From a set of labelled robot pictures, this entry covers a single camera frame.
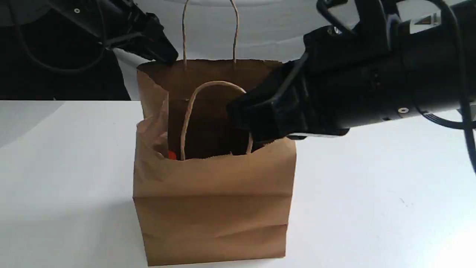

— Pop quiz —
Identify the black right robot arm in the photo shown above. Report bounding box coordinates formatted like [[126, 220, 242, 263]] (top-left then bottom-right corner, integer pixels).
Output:
[[227, 0, 461, 143]]

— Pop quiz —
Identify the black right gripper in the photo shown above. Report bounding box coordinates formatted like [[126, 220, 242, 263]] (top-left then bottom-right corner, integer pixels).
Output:
[[226, 22, 409, 143]]

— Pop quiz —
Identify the clear tube with orange cap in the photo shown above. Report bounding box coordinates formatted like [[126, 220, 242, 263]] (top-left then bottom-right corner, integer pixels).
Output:
[[168, 150, 177, 160]]

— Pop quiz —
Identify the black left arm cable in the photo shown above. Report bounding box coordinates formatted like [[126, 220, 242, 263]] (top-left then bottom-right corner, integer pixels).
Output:
[[7, 0, 112, 73]]

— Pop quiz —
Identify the brown paper bag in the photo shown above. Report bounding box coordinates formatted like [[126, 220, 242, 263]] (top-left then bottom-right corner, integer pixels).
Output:
[[132, 0, 297, 267]]

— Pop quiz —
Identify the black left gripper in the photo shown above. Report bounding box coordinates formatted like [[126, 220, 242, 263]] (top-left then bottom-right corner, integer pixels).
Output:
[[49, 0, 178, 66]]

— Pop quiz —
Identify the black cable at right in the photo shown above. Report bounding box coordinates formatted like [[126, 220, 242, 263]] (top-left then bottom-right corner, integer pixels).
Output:
[[413, 0, 476, 175]]

